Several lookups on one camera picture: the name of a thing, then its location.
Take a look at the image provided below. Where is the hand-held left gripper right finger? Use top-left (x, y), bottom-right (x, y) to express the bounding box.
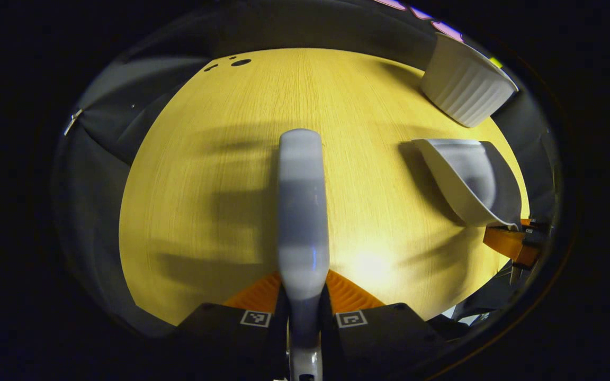
top-left (319, 269), bottom-right (447, 379)

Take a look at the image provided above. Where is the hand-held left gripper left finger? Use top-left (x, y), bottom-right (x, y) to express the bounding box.
top-left (174, 271), bottom-right (290, 379)

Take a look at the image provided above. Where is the grey dustpan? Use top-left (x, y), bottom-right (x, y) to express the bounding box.
top-left (412, 138), bottom-right (523, 229)

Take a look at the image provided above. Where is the small grey broom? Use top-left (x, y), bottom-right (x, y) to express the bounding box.
top-left (277, 129), bottom-right (331, 381)

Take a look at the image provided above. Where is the grey ribbed garbage bin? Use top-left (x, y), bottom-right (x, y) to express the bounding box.
top-left (420, 33), bottom-right (519, 129)

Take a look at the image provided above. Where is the silver metal clip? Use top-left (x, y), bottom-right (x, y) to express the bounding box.
top-left (64, 108), bottom-right (84, 137)

